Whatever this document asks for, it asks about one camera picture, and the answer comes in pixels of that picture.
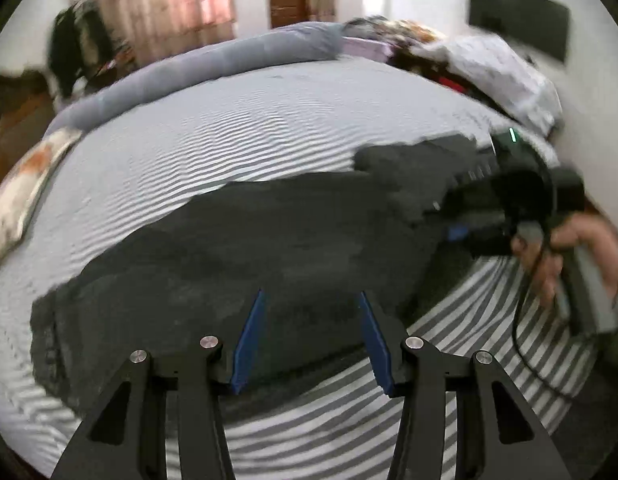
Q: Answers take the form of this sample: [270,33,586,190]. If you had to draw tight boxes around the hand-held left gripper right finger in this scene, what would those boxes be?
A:
[358,291,572,480]

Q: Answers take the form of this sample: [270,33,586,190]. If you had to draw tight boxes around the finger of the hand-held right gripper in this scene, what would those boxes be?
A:
[446,224,515,261]
[429,157,500,211]

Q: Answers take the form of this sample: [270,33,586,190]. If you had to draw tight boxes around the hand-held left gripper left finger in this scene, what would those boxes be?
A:
[49,287,270,480]

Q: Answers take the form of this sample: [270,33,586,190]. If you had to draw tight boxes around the dark grey pants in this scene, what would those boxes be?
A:
[29,132,495,411]

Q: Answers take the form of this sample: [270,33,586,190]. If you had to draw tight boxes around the person's right hand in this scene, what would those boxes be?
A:
[509,210,618,311]

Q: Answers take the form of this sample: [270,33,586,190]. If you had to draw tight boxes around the white printed quilt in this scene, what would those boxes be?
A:
[414,32,565,136]

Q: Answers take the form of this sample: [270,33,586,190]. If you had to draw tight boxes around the pile of colourful clothes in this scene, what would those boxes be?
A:
[344,16,490,106]

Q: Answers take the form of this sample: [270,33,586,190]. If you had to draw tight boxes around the pale purple pillow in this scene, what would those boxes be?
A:
[341,37,395,63]

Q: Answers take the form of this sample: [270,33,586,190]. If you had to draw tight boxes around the striped grey white bed sheet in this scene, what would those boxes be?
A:
[0,55,605,480]

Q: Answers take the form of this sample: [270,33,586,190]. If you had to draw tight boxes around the floral white pillow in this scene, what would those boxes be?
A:
[0,127,84,266]

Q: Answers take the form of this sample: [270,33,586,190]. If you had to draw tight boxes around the long grey bolster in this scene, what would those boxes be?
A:
[41,22,347,136]

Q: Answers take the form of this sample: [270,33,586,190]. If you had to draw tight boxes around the black hanging clothes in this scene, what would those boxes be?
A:
[46,0,120,98]

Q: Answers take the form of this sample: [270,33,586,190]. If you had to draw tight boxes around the reddish patterned curtain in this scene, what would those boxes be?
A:
[91,0,237,61]

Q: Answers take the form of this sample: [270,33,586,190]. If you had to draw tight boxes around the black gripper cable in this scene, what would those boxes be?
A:
[512,230,580,403]

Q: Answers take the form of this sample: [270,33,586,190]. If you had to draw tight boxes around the black wall television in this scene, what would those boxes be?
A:
[466,0,572,66]

